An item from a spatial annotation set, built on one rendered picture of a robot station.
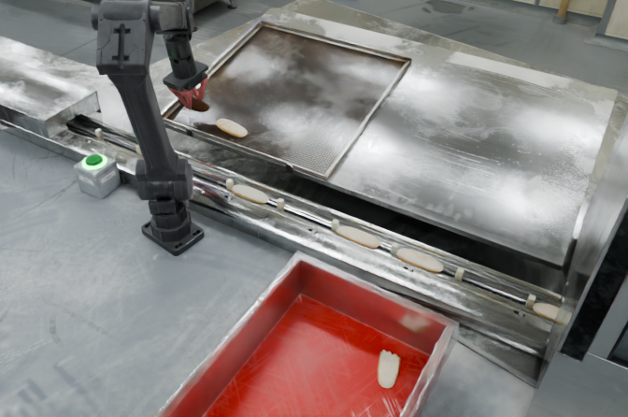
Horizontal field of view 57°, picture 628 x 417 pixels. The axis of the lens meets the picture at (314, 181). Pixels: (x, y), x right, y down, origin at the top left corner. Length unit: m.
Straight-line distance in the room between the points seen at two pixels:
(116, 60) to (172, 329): 0.50
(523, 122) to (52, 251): 1.13
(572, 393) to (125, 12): 0.90
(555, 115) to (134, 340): 1.10
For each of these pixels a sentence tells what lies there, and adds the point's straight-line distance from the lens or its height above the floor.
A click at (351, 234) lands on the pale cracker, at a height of 0.86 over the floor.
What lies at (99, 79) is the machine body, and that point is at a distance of 1.97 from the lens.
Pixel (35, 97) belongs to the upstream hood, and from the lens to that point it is 1.72.
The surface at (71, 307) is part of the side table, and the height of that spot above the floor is 0.82.
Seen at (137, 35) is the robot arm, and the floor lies 1.33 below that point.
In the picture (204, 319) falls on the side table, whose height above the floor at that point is 0.82.
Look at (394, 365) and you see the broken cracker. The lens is 1.07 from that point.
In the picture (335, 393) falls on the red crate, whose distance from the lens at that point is 1.04.
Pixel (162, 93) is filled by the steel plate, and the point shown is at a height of 0.82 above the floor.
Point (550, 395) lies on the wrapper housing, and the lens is 1.01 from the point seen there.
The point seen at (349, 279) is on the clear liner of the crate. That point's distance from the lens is 1.06.
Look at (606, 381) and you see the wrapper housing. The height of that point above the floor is 0.99.
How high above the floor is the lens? 1.71
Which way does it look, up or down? 39 degrees down
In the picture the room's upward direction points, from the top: 1 degrees clockwise
